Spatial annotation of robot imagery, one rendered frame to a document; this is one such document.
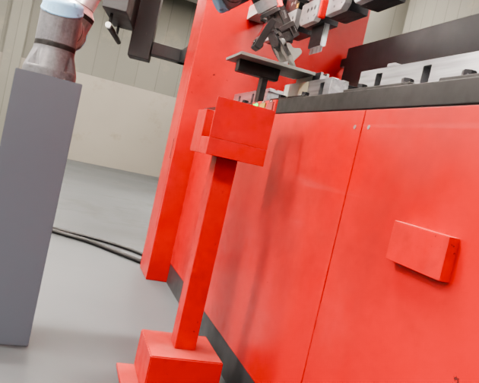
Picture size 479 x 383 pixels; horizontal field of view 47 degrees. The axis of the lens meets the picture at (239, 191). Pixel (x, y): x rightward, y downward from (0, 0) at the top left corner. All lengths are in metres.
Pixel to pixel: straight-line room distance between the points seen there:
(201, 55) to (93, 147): 8.17
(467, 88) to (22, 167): 1.17
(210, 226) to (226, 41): 1.42
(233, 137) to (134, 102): 9.48
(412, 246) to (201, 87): 1.91
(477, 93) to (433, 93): 0.11
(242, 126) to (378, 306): 0.62
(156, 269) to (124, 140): 8.20
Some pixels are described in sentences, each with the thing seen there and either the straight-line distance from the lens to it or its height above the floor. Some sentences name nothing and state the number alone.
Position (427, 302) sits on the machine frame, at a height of 0.51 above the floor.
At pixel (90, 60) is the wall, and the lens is 10.82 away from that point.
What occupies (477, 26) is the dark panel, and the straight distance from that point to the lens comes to 2.14.
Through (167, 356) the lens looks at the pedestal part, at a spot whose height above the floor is 0.12.
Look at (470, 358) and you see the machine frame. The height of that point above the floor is 0.46.
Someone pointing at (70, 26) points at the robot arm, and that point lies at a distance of 1.71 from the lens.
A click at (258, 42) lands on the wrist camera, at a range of 1.90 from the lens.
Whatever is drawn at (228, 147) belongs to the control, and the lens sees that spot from 1.43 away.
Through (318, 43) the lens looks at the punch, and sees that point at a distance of 1.95.
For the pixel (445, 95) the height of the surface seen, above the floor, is 0.85.
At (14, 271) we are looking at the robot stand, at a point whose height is 0.22.
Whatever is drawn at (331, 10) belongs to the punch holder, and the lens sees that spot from 1.85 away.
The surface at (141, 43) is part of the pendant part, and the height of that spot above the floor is 1.18.
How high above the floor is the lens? 0.66
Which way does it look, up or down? 3 degrees down
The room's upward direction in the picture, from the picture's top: 13 degrees clockwise
